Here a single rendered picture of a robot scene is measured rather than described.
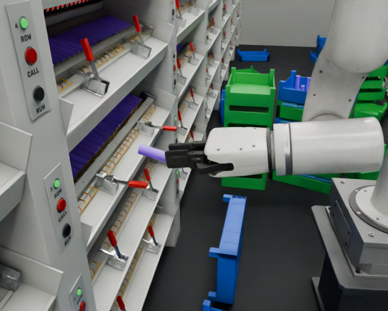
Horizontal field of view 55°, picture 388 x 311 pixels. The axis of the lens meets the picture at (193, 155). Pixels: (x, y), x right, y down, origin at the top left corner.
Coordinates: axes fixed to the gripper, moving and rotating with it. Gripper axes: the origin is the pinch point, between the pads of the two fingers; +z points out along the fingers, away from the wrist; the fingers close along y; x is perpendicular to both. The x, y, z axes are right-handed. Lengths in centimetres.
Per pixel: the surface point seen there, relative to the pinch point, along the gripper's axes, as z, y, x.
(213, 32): 17, -168, 7
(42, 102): 9.9, 17.6, -16.9
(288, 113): -21, -100, 33
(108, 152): 18.3, -10.4, 3.7
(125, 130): 18.6, -21.7, 3.6
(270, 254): -12, -50, 67
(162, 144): 19, -47, 20
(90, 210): 16.7, 5.2, 7.4
